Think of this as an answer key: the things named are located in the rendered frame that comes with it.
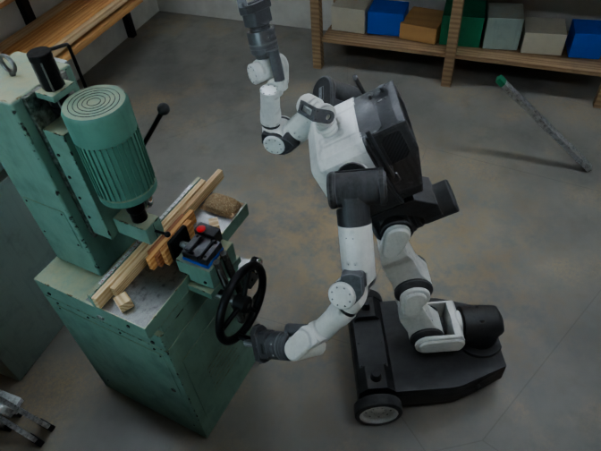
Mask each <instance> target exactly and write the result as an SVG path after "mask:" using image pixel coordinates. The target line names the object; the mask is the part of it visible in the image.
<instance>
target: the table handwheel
mask: <svg viewBox="0 0 601 451"><path fill-rule="evenodd" d="M251 270H256V271H257V273H258V292H257V296H256V300H255V302H254V305H253V307H252V299H251V297H250V296H248V295H247V292H248V286H249V281H250V273H251ZM244 276H245V279H244V284H243V288H242V292H241V293H238V294H233V292H234V290H235V288H236V286H237V285H238V284H239V283H240V281H241V280H242V278H243V277H244ZM266 287H267V275H266V271H265V269H264V267H263V266H262V265H261V264H260V263H258V262H256V261H252V262H249V263H246V264H245V265H243V266H242V267H241V268H239V269H238V270H237V271H236V273H235V274H234V275H233V277H232V278H231V280H230V281H229V283H228V284H227V286H226V288H225V289H224V290H223V289H220V291H219V292H218V293H217V295H216V296H215V298H216V299H218V300H220V302H219V304H218V308H217V312H216V323H215V329H216V337H217V339H218V341H219V342H220V343H221V344H223V345H233V344H236V343H237V342H239V341H240V338H238V337H237V336H238V335H239V334H244V335H246V334H247V333H248V331H249V330H250V328H251V327H252V325H253V323H254V321H255V320H256V318H257V316H258V313H259V311H260V308H261V306H262V303H263V300H264V297H265V292H266ZM228 303H229V304H231V305H232V306H233V312H232V313H231V315H230V316H229V318H228V319H227V320H226V321H225V322H224V317H225V313H226V310H227V306H228ZM248 311H250V315H249V316H248V317H247V319H246V321H245V322H244V324H243V325H242V327H241V328H240V329H239V330H238V331H237V332H236V333H235V334H234V335H232V336H226V334H225V332H224V331H225V330H226V328H227V327H228V326H229V324H230V323H231V322H232V320H233V319H234V317H235V316H236V315H237V314H238V313H239V312H240V313H243V314H245V313H247V312H248Z"/></svg>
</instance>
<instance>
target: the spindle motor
mask: <svg viewBox="0 0 601 451"><path fill-rule="evenodd" d="M61 117H62V118H63V121H64V124H65V126H66V128H67V130H68V132H69V134H70V136H71V138H72V141H73V143H74V146H75V148H76V149H77V151H78V153H79V155H80V159H81V161H82V163H83V165H84V166H85V169H86V171H87V173H88V175H89V179H90V181H91V182H92V184H93V186H94V188H95V191H96V193H97V196H98V197H99V200H100V201H101V202H102V203H103V204H104V205H105V206H107V207H109V208H131V207H135V206H137V205H139V204H141V203H142V202H144V201H146V200H147V199H149V198H150V197H151V196H152V195H153V194H154V192H155V191H156V188H157V179H156V176H155V173H154V170H153V167H152V165H151V162H150V159H149V156H148V152H147V149H146V146H145V144H144V141H143V139H142V136H141V133H140V128H139V126H138V123H137V120H136V117H135V114H134V112H133V109H132V106H131V101H130V99H129V96H128V95H127V94H126V93H125V92H124V91H123V90H122V89H120V88H118V87H116V86H113V85H96V86H91V87H87V88H85V89H81V90H79V91H77V92H75V93H73V94H72V95H70V96H69V97H68V98H67V99H66V100H65V101H64V103H63V105H62V109H61Z"/></svg>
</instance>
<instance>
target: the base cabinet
mask: <svg viewBox="0 0 601 451"><path fill-rule="evenodd" d="M44 295H45V297H46V298H47V299H48V301H49V302H50V304H51V305H52V307H53V308H54V310H55V312H56V313H57V315H58V316H59V317H60V319H61V320H62V322H63V323H64V325H65V326H66V327H67V329H68V330H69V332H70V333H71V334H72V336H73V338H74V339H75V341H76V342H77V344H78V345H79V347H80V349H81V350H82V351H83V352H84V353H85V355H86V356H87V358H88V359H89V361H90V363H91V364H92V366H93V367H94V369H95V370H96V372H97V373H98V375H99V376H100V378H101V379H102V380H103V381H104V383H105V384H106V385H107V386H109V387H110V388H112V389H114V390H116V391H118V392H120V393H122V394H124V395H126V396H128V397H129V398H131V399H133V400H135V401H137V402H139V403H141V404H144V405H145V406H146V407H148V408H150V409H152V410H154V411H156V412H158V413H161V414H162V415H164V416H165V417H167V418H169V419H171V420H173V421H176V422H177V423H179V424H181V425H182V426H184V427H186V428H188V429H190V430H193V431H194V432H196V433H198V434H199V435H201V436H203V437H205V438H208V436H209V434H210V433H211V431H212V430H213V428H214V427H215V426H216V424H217V422H218V420H219V419H220V417H221V416H222V414H223V412H224V410H225V409H226V407H227V405H228V404H229V403H230V402H231V400H232V398H233V396H234V395H235V393H236V391H237V390H238V388H239V387H240V385H241V383H242V381H243V380H244V379H245V377H246V376H247V374H248V373H249V371H250V369H251V367H252V366H253V364H254V362H255V357H254V353H253V348H252V347H248V346H244V343H243V341H242V340H240V341H239V342H237V343H236V344H233V345H223V344H221V343H220V342H219V341H218V339H217V337H216V329H215V323H216V312H217V308H218V304H219V302H220V300H218V299H216V298H214V299H213V300H212V299H209V298H207V299H206V300H205V302H204V303H203V304H202V306H201V307H200V308H199V310H198V311H197V312H196V314H195V315H194V316H193V318H192V319H191V320H190V322H189V323H188V325H187V326H186V327H185V329H184V330H183V331H182V332H181V334H180V335H179V336H178V337H177V339H176V340H175V341H174V343H173V344H172V346H171V347H170V348H169V350H168V351H167V352H166V351H164V350H162V349H160V348H158V347H156V346H154V345H151V344H149V343H147V342H145V341H143V340H141V339H139V338H137V337H136V336H132V335H130V334H128V333H126V332H124V331H122V330H121V329H118V328H115V327H113V326H111V325H109V324H107V323H105V322H103V321H101V320H99V319H96V318H94V317H92V316H90V315H88V314H86V313H84V312H82V311H79V310H77V309H75V308H73V307H71V306H69V305H67V304H65V303H63V302H60V301H58V300H56V299H54V298H52V297H50V296H48V295H46V294H44ZM243 324H244V323H243ZM243 324H241V323H239V322H238V320H237V319H236V317H234V319H233V320H232V322H231V323H230V324H229V326H228V327H227V328H226V330H225V331H224V332H225V334H226V336H232V335H234V334H235V333H236V332H237V331H238V330H239V329H240V328H241V327H242V325H243Z"/></svg>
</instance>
